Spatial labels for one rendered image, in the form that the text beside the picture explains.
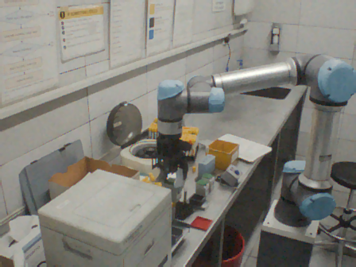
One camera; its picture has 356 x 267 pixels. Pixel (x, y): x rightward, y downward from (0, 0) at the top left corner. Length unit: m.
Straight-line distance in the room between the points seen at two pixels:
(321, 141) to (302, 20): 2.56
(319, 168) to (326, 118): 0.17
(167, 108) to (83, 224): 0.39
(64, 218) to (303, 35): 3.06
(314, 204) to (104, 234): 0.68
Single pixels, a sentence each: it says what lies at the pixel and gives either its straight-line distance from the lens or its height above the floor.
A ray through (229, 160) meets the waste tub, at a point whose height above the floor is 0.94.
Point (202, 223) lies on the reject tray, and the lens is 1.49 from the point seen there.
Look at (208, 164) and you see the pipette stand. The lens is 1.73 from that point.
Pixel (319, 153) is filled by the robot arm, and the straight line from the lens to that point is 1.24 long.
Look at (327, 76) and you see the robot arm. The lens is 1.13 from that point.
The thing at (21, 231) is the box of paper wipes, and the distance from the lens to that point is 1.41.
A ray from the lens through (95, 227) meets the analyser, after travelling 0.98.
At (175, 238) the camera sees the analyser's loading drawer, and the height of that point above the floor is 0.94.
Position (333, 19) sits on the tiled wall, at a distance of 3.66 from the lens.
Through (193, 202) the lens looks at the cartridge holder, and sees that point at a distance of 1.57.
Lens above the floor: 1.75
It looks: 22 degrees down
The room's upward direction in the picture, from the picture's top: 1 degrees clockwise
